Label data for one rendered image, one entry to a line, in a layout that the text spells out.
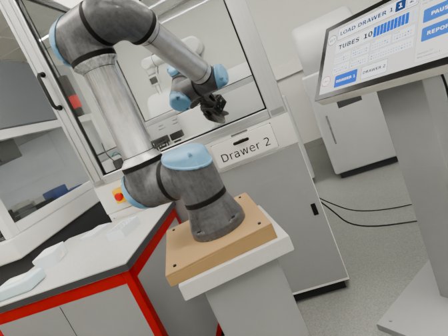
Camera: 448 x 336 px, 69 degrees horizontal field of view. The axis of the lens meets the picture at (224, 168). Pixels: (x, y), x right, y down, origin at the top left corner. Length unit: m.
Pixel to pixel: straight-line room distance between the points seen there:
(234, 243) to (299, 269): 0.99
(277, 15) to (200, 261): 4.14
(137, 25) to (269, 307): 0.76
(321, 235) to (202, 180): 0.98
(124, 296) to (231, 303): 0.45
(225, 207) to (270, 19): 4.01
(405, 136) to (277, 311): 0.76
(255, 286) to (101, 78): 0.64
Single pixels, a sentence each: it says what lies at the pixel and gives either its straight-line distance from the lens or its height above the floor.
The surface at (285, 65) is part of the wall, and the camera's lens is 4.59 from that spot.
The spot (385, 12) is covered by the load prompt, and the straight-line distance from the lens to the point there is 1.30.
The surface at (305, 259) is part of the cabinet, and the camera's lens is 1.72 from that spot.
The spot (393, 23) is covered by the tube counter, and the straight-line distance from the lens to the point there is 1.25.
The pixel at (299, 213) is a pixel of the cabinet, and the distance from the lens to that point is 1.61.
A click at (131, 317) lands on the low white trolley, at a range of 1.24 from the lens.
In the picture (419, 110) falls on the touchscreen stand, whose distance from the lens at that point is 1.27.
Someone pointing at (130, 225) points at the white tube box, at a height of 0.78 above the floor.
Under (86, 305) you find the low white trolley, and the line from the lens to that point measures 1.29.
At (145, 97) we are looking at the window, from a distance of 1.59.
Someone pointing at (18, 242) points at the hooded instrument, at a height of 0.87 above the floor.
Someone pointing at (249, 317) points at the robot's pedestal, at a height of 0.58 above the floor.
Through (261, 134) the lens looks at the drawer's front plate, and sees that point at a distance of 1.48.
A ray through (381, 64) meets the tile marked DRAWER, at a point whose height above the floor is 1.01.
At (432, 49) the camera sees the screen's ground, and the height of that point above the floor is 1.00.
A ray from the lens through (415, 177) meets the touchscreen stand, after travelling 1.38.
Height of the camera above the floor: 1.11
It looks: 11 degrees down
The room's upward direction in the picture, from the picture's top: 23 degrees counter-clockwise
